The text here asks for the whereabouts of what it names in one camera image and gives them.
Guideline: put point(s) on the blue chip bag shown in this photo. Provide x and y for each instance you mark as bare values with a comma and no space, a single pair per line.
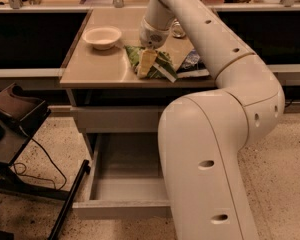
192,66

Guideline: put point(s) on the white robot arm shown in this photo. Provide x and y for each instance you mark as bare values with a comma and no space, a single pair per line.
200,134

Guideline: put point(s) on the open grey middle drawer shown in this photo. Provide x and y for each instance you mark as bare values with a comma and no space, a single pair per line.
125,181

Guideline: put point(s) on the closed grey top drawer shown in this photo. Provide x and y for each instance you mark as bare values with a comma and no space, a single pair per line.
117,119

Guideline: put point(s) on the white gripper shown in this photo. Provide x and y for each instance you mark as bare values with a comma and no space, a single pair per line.
152,36

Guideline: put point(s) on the black cart with device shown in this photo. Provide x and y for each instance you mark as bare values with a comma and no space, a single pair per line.
20,118

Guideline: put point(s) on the white paper bowl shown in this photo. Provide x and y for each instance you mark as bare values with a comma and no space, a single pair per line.
102,38

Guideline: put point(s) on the black metal bar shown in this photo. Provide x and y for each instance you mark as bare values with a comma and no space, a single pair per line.
56,230

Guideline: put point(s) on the grey drawer cabinet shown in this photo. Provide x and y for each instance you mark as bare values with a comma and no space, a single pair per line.
105,78

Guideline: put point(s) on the crushed gold soda can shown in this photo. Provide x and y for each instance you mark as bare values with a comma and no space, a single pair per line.
177,30

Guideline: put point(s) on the green jalapeno chip bag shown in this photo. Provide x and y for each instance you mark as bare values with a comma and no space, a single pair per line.
162,67

